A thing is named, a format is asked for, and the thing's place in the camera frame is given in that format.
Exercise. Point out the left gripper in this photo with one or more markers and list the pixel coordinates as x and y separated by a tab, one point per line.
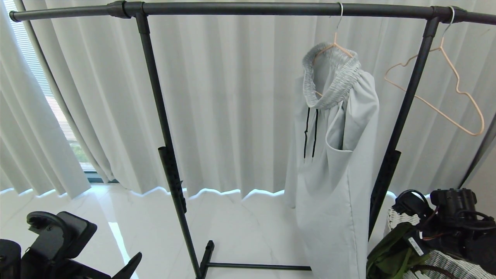
58	269

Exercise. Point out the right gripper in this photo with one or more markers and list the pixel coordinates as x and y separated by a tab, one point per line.
430	248

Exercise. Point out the green garment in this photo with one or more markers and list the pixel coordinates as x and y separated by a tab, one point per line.
387	255

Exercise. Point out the pale grey shorts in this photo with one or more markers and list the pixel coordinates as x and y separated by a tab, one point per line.
337	193

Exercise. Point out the pink clothes hanger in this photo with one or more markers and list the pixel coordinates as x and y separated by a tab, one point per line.
438	112
335	38

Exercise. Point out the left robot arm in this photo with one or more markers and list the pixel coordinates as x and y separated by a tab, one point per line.
9	259

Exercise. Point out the white laundry basket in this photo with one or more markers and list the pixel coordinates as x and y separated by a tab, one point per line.
445	263

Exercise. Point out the black clothes rack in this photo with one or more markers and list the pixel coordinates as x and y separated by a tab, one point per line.
232	8

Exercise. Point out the white curtain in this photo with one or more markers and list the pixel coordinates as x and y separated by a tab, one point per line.
31	155
232	97

